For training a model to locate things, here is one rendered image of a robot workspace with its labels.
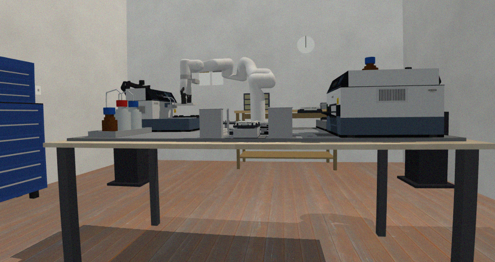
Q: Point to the brown bottle body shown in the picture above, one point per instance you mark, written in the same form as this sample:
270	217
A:
109	125

